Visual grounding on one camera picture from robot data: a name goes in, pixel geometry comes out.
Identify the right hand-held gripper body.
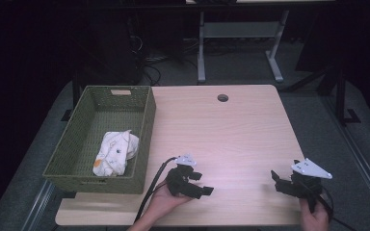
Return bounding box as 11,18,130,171
288,158,333,214

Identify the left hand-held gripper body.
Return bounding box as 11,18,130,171
166,153,198,197

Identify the person's left hand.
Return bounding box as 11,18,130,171
146,179,195,223

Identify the person's right hand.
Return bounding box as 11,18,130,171
298,196,330,231

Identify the white crumpled cloth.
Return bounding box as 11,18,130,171
92,129,141,178

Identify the black metal stand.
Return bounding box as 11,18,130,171
332,68,362,127
60,75,82,123

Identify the green woven basket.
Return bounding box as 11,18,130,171
41,84,157,195

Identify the dark computer tower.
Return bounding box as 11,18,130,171
85,13,144,87

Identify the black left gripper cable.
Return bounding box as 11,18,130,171
133,156,178,224

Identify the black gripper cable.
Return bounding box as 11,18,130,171
133,156,178,224
314,185,358,231

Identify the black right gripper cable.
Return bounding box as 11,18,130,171
314,185,358,231

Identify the metal floor rail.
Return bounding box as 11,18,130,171
20,180,56,231
320,94,370,223

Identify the tangle of floor cables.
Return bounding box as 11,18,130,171
137,33,200,87

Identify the grey metal desk frame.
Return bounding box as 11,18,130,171
197,9,291,84

